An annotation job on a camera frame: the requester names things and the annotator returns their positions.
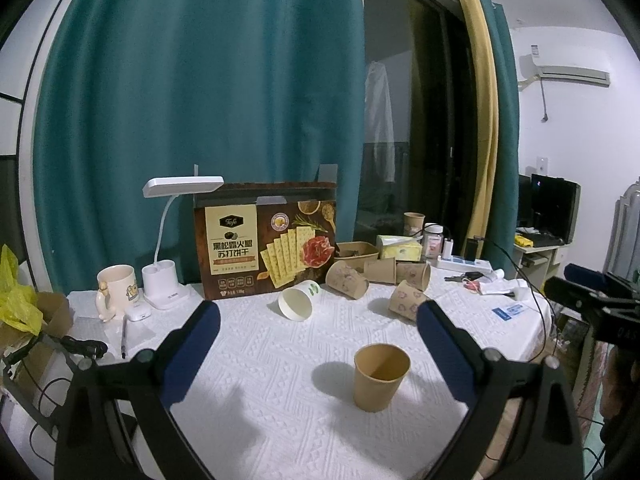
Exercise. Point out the bunch of keys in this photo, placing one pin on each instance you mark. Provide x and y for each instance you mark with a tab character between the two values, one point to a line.
465	277

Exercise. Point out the brown paper bowl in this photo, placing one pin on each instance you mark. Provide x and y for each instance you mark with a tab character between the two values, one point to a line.
356	254

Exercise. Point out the printed brown paper cup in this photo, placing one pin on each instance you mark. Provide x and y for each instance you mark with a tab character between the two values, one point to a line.
407	301
347	280
414	225
380	271
413	275

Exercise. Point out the white charger plug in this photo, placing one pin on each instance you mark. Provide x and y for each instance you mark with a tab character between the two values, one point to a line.
448	250

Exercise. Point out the brown cracker box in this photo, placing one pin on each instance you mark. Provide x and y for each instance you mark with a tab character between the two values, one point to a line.
250	255

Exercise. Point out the black power plug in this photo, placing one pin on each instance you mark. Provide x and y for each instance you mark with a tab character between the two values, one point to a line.
80	347

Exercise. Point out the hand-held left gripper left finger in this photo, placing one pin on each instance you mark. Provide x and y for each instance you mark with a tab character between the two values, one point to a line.
192	355

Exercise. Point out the yellow plastic bag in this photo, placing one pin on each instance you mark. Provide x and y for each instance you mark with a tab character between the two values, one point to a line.
17	300

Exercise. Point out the glass jar white lid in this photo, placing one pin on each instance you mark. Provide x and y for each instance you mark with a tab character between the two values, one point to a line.
433	242

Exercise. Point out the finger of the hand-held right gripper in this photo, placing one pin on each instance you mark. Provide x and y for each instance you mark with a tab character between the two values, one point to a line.
567	294
592	276

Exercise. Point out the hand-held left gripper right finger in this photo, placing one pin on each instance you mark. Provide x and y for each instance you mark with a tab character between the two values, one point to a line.
446	355

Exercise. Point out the yellow tissue pack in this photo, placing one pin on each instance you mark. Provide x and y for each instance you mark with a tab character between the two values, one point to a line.
399	249

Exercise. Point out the dark glass sliding door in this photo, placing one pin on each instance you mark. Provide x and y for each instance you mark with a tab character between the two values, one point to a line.
425	110

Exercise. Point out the wide teal curtain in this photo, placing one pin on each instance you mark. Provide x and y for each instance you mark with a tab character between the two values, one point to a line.
200	85

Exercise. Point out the yellow curtain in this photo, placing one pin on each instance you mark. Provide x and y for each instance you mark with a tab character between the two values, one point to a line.
481	110

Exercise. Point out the black monitor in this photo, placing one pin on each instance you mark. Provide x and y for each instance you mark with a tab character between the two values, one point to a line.
552	207

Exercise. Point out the white wall socket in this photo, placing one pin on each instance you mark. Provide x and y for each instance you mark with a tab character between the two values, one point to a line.
543	164

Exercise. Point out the white paper cup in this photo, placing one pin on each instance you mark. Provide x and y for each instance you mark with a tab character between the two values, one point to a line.
297	302

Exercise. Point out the grey ornate furniture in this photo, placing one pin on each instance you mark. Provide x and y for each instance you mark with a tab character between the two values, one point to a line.
622	230

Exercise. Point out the white patterned tablecloth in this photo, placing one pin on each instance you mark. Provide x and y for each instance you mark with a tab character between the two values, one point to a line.
280	410

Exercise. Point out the white air conditioner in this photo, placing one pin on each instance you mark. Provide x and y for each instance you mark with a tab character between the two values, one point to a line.
570	72

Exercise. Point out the white side desk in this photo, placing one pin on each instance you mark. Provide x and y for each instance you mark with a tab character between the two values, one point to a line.
542	260

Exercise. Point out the cardboard box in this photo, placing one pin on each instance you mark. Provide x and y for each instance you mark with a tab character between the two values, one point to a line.
52	312

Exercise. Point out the white earbuds case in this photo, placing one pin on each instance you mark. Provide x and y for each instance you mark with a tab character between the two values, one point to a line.
137	313

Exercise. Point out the white desk lamp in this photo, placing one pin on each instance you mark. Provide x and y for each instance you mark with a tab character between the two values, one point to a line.
162	285

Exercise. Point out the plain brown paper cup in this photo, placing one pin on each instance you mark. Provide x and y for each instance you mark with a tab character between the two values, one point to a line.
381	385

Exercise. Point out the white power strip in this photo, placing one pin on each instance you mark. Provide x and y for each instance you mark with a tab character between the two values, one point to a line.
465	263

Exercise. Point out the narrow teal curtain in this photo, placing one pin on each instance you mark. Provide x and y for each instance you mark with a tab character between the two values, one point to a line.
506	160

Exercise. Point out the blue and white card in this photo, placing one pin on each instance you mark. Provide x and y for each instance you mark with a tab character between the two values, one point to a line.
510	311

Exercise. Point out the black power adapter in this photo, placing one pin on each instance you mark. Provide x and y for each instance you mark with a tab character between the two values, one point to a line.
472	249

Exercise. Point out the cream ceramic mug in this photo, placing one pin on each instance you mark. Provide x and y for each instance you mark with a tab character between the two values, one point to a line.
119	287

